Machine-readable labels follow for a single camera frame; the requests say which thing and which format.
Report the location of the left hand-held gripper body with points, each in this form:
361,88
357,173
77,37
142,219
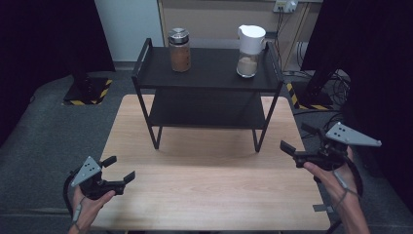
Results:
94,187

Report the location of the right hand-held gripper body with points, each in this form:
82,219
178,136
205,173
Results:
331,159

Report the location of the glass seasoning jar white lid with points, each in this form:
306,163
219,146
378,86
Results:
250,40

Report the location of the black metal shelf rack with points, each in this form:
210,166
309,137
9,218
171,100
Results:
207,70

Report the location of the glass spice jar metal lid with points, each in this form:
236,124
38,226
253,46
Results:
180,55

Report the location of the person's left hand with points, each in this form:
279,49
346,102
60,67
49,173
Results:
86,211

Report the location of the person's right hand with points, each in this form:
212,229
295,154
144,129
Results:
337,185

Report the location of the black stand base striped tape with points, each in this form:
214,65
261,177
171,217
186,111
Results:
311,96
86,91

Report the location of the grey tape strip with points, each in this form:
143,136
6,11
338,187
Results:
322,208

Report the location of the white wall power socket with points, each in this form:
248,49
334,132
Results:
285,6

